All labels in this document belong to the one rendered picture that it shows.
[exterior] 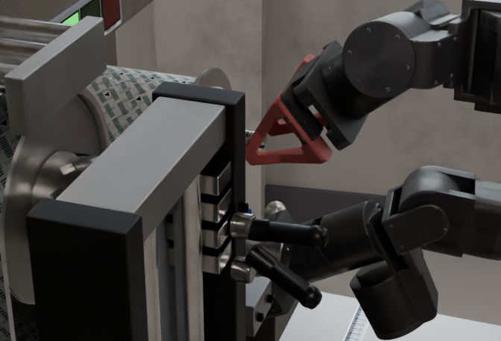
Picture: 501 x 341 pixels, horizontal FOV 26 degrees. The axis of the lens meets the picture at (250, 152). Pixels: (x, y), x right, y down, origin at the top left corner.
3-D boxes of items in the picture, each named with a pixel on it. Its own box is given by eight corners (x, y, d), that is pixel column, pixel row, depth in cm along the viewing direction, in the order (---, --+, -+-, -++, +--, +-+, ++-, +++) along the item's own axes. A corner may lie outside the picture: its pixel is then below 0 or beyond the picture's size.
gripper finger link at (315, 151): (285, 163, 99) (366, 115, 94) (262, 201, 93) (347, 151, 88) (240, 105, 98) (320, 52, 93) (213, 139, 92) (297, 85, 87)
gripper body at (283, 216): (300, 265, 111) (362, 245, 108) (270, 321, 103) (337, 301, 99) (270, 213, 110) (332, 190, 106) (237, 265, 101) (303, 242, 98)
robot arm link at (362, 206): (383, 186, 102) (367, 213, 97) (414, 248, 103) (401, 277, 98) (320, 208, 105) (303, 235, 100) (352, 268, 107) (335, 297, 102)
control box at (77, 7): (36, 91, 132) (31, 36, 129) (31, 90, 132) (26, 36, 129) (123, 22, 153) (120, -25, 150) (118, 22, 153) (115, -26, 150)
